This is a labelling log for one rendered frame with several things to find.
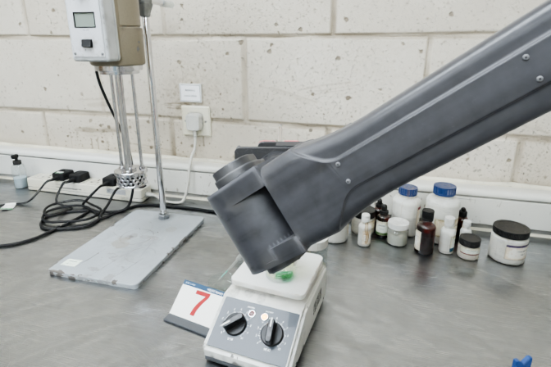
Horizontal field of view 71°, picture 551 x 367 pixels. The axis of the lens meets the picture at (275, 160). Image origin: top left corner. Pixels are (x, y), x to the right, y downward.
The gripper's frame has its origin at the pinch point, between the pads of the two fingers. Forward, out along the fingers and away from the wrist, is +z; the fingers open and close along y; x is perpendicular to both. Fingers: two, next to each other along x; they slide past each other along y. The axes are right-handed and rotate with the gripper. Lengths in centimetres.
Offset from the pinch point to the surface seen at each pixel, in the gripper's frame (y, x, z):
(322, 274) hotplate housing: -7.0, 22.1, 4.6
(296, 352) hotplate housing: -2.3, 25.3, -9.0
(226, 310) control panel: 7.8, 23.1, -3.5
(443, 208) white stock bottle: -35.1, 19.7, 26.7
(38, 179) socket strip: 73, 24, 57
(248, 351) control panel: 4.1, 25.3, -8.9
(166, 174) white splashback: 33, 21, 53
